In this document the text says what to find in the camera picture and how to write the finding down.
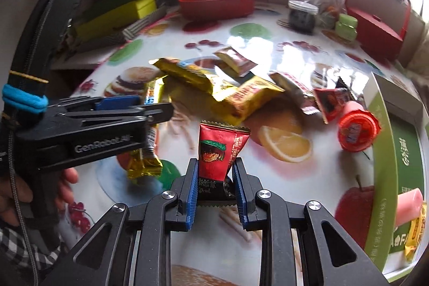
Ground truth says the long gold wafer bar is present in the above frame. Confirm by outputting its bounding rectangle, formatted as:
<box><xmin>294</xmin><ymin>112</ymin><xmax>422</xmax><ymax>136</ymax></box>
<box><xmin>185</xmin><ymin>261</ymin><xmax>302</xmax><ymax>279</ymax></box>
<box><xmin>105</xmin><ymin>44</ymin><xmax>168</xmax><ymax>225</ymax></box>
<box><xmin>126</xmin><ymin>78</ymin><xmax>164</xmax><ymax>181</ymax></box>

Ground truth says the red black candy packet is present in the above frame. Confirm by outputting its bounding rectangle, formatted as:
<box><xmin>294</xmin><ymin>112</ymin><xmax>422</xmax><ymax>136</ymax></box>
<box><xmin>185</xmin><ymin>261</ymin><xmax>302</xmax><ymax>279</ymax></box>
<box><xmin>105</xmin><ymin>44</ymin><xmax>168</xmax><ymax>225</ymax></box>
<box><xmin>198</xmin><ymin>121</ymin><xmax>251</xmax><ymax>204</ymax></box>

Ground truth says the pink jelly cup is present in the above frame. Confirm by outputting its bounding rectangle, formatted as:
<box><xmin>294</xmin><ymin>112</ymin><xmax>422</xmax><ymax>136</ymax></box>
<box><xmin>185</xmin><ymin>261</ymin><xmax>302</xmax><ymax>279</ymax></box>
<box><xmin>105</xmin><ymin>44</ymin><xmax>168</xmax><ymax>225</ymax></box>
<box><xmin>395</xmin><ymin>188</ymin><xmax>423</xmax><ymax>227</ymax></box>

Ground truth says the small yellow peanut candy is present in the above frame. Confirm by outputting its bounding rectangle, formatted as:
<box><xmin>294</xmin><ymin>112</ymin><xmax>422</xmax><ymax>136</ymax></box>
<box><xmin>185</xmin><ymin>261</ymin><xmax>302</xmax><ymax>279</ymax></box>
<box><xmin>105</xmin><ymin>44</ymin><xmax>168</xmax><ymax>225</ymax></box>
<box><xmin>404</xmin><ymin>202</ymin><xmax>427</xmax><ymax>263</ymax></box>

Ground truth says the left hand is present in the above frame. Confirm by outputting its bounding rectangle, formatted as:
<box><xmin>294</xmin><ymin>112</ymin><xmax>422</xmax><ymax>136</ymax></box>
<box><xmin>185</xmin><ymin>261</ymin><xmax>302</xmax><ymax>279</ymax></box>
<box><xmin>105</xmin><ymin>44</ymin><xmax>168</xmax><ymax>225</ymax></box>
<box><xmin>0</xmin><ymin>167</ymin><xmax>80</xmax><ymax>228</ymax></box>

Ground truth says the gold blue wafer bar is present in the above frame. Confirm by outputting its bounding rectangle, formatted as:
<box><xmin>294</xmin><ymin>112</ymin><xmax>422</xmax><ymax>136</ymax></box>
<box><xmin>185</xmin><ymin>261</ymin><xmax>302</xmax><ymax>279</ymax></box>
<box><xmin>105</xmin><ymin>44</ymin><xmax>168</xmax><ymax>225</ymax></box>
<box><xmin>148</xmin><ymin>57</ymin><xmax>236</xmax><ymax>102</ymax></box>

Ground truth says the striped black white box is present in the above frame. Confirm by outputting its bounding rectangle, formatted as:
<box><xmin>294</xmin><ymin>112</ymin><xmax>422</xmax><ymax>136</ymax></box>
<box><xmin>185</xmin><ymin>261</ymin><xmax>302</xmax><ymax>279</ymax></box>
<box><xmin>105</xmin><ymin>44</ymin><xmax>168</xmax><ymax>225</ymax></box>
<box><xmin>71</xmin><ymin>4</ymin><xmax>167</xmax><ymax>52</ymax></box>

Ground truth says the yellow peanut crisp packet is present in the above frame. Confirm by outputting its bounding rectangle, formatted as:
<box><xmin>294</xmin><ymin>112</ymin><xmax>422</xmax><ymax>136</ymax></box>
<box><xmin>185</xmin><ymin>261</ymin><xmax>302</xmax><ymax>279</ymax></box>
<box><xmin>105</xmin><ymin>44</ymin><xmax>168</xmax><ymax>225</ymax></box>
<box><xmin>210</xmin><ymin>76</ymin><xmax>284</xmax><ymax>125</ymax></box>

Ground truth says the yellow box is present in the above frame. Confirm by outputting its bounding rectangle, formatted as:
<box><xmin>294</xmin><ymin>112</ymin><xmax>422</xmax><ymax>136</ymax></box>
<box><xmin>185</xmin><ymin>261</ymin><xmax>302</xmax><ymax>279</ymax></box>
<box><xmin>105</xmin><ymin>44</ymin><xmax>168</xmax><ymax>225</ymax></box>
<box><xmin>75</xmin><ymin>0</ymin><xmax>157</xmax><ymax>42</ymax></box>

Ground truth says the gold red biscuit packet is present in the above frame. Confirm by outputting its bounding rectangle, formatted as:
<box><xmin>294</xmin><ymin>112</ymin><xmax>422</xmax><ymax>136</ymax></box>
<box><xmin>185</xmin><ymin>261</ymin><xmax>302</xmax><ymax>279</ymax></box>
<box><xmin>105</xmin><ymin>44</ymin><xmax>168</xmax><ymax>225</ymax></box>
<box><xmin>214</xmin><ymin>46</ymin><xmax>257</xmax><ymax>77</ymax></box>

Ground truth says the silver red snack packet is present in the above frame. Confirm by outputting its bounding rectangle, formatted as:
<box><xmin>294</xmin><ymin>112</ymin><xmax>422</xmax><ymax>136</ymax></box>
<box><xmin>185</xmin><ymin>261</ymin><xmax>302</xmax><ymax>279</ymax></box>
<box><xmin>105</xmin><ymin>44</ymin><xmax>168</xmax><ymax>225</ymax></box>
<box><xmin>268</xmin><ymin>71</ymin><xmax>320</xmax><ymax>116</ymax></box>

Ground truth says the red dark snack packet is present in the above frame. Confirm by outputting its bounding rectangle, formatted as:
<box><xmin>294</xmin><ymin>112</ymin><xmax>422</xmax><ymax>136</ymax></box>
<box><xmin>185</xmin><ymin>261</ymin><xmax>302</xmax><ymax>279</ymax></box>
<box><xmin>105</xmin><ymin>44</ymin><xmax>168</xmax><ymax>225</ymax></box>
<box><xmin>313</xmin><ymin>78</ymin><xmax>356</xmax><ymax>124</ymax></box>

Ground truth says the red lid jelly cup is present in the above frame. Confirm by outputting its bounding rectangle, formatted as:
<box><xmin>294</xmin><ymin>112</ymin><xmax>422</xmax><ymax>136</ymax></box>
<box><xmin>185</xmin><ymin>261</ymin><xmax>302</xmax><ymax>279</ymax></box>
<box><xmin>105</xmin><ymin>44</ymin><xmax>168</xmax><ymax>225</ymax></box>
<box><xmin>337</xmin><ymin>101</ymin><xmax>381</xmax><ymax>153</ymax></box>

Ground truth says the red oval bowl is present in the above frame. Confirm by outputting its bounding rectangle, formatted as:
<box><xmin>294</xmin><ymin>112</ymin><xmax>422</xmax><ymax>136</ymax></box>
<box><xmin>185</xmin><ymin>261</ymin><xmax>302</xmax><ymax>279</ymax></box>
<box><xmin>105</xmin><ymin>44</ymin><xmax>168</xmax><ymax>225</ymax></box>
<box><xmin>178</xmin><ymin>0</ymin><xmax>254</xmax><ymax>21</ymax></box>

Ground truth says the green cardboard box tray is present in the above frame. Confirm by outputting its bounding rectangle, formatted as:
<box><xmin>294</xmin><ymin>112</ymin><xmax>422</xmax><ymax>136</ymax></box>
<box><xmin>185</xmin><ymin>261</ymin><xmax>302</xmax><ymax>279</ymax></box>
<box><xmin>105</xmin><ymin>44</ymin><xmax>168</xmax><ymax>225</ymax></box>
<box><xmin>364</xmin><ymin>74</ymin><xmax>428</xmax><ymax>282</ymax></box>

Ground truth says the dark jar white lid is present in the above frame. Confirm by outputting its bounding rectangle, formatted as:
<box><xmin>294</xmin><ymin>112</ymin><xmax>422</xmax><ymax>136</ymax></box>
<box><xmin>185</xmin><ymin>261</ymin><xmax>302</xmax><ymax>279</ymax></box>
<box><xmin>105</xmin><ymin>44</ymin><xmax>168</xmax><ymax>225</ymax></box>
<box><xmin>288</xmin><ymin>0</ymin><xmax>319</xmax><ymax>34</ymax></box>

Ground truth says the green cream jar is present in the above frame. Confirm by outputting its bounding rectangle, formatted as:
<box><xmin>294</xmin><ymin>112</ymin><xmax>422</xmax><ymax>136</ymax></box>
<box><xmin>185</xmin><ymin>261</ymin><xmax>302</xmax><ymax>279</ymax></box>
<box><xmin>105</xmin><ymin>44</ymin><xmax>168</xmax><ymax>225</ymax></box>
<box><xmin>334</xmin><ymin>14</ymin><xmax>358</xmax><ymax>41</ymax></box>

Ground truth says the black cable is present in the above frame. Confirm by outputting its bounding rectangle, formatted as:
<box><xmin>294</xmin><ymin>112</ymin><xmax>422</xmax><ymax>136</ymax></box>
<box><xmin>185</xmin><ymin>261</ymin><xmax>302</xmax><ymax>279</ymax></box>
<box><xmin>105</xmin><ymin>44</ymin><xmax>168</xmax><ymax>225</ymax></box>
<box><xmin>6</xmin><ymin>0</ymin><xmax>75</xmax><ymax>286</ymax></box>

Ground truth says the red basket with handle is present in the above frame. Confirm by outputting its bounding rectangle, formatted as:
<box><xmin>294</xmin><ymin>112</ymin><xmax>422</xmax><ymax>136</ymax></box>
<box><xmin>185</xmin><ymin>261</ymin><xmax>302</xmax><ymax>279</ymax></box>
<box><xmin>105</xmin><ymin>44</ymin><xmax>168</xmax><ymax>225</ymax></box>
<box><xmin>345</xmin><ymin>0</ymin><xmax>412</xmax><ymax>62</ymax></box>

